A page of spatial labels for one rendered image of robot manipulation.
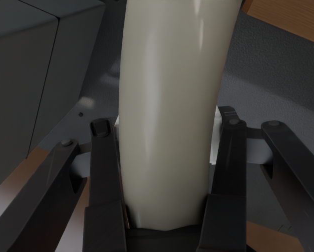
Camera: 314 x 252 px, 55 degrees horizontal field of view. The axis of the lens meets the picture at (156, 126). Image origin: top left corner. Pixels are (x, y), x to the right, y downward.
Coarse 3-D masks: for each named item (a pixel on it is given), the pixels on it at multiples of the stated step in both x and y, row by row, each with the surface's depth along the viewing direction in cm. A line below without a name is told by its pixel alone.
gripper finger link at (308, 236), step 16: (272, 128) 15; (288, 128) 14; (272, 144) 13; (288, 144) 13; (304, 144) 13; (288, 160) 12; (304, 160) 12; (272, 176) 14; (288, 176) 12; (304, 176) 11; (288, 192) 12; (304, 192) 10; (288, 208) 12; (304, 208) 10; (304, 224) 11; (304, 240) 11
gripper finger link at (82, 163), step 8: (112, 120) 19; (80, 144) 17; (88, 144) 16; (80, 152) 16; (88, 152) 16; (80, 160) 16; (88, 160) 16; (72, 168) 16; (80, 168) 16; (88, 168) 16; (72, 176) 16; (80, 176) 16
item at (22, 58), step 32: (0, 0) 60; (32, 0) 69; (64, 0) 81; (96, 0) 98; (0, 32) 47; (32, 32) 56; (64, 32) 72; (96, 32) 103; (0, 64) 49; (32, 64) 62; (64, 64) 83; (0, 96) 54; (32, 96) 69; (64, 96) 96; (0, 128) 59; (32, 128) 78; (0, 160) 66
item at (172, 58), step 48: (144, 0) 7; (192, 0) 7; (240, 0) 8; (144, 48) 8; (192, 48) 7; (144, 96) 8; (192, 96) 8; (144, 144) 8; (192, 144) 9; (144, 192) 9; (192, 192) 9
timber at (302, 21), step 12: (252, 0) 84; (264, 0) 84; (276, 0) 83; (288, 0) 83; (300, 0) 82; (312, 0) 82; (252, 12) 85; (264, 12) 85; (276, 12) 84; (288, 12) 84; (300, 12) 84; (312, 12) 83; (276, 24) 86; (288, 24) 85; (300, 24) 85; (312, 24) 85; (312, 36) 86
